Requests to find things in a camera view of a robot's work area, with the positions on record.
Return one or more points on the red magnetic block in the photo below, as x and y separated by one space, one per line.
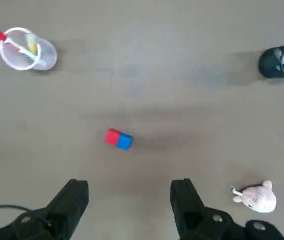
111 137

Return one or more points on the yellow pen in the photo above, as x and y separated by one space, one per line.
32 46

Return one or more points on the clear plastic cup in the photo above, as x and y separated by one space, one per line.
48 53

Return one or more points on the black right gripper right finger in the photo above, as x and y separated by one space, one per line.
189 212

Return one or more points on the black mesh pen holder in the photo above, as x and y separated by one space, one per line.
269 62

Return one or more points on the blue magnetic block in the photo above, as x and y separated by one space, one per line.
125 141

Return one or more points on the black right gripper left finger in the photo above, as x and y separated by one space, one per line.
64 207

